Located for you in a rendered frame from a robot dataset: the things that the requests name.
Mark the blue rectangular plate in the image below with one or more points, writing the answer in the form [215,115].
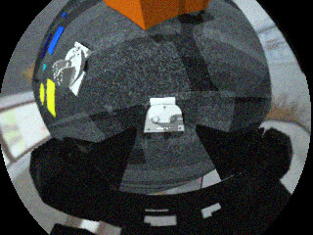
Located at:
[55,40]

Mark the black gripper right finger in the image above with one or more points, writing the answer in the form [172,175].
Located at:
[224,148]

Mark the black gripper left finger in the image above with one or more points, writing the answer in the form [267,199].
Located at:
[109,156]

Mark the yellow rectangular block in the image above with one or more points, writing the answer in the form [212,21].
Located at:
[51,96]

